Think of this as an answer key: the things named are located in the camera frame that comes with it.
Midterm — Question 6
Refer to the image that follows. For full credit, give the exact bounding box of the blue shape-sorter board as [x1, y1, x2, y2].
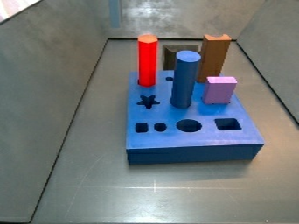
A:
[126, 71, 265, 165]

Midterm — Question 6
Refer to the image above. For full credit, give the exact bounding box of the brown notched peg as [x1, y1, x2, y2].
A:
[198, 34, 231, 83]

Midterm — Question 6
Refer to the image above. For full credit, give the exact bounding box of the blue cylinder peg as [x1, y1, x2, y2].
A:
[171, 50, 202, 109]

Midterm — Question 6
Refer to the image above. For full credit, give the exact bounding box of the red hexagonal peg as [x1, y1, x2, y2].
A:
[138, 34, 158, 87]

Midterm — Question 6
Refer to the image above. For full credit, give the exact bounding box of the purple rectangular block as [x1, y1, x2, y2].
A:
[202, 76, 238, 104]

